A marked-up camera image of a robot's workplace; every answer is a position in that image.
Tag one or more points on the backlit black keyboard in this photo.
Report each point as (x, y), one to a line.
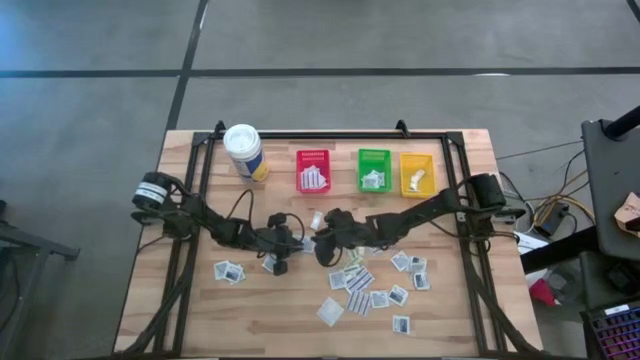
(617, 332)

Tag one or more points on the plain white bandage wrapper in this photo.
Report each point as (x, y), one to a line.
(321, 182)

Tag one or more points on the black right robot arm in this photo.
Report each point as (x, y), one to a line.
(425, 207)

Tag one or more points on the green plastic basket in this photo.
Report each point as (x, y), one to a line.
(374, 159)

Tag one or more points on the yellow plastic basket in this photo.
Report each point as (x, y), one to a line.
(426, 165)

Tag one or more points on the blue striped bandage wrapper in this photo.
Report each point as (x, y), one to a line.
(359, 303)
(310, 180)
(380, 250)
(359, 281)

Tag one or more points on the brown cardboard box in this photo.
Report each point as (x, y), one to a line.
(629, 212)

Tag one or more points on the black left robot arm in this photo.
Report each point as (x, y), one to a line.
(225, 231)

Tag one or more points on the white gauze pad packet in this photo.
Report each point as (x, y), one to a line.
(316, 220)
(330, 311)

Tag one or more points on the black equipment cart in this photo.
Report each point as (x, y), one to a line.
(615, 175)

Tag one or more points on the red object on floor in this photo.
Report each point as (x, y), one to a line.
(542, 292)

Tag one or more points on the dark metal floor stand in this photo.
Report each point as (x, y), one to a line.
(45, 246)

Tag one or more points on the white paper sheet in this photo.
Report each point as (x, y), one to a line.
(527, 242)

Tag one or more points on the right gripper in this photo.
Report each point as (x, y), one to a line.
(347, 227)

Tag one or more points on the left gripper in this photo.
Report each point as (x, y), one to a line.
(275, 237)

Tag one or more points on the white alcohol prep pad packet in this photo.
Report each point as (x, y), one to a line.
(268, 263)
(234, 273)
(421, 281)
(400, 260)
(366, 183)
(374, 176)
(309, 245)
(220, 270)
(401, 324)
(398, 295)
(417, 263)
(337, 280)
(382, 179)
(377, 185)
(379, 299)

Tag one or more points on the black pole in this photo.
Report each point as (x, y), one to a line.
(622, 125)

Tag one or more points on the red plastic basket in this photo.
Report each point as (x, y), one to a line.
(313, 157)

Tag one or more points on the black power brick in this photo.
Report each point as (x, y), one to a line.
(552, 219)

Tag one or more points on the wipes canister with white lid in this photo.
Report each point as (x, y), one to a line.
(242, 147)

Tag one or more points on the small white bandage strip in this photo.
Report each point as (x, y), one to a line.
(419, 175)
(413, 184)

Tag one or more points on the small green print bandage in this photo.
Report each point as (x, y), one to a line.
(356, 252)
(350, 270)

